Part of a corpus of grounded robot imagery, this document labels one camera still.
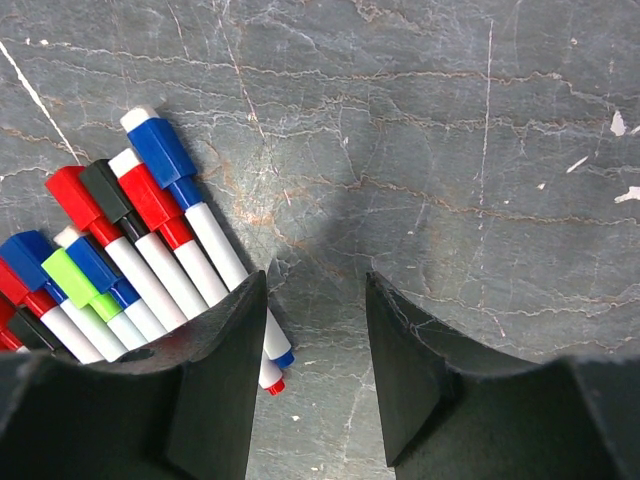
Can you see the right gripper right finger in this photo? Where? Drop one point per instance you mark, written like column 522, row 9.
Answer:
column 453, row 408

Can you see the blue cap marker with eraser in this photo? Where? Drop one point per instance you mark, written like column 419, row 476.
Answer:
column 159, row 147

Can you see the red cap marker with eraser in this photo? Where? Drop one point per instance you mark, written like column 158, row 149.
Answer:
column 162, row 214

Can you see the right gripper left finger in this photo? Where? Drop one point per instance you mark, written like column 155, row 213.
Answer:
column 181, row 407

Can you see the black cap marker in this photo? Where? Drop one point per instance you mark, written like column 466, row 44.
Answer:
column 103, row 185
column 34, row 335

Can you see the green cap marker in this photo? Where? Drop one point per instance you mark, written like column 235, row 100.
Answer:
column 105, row 320

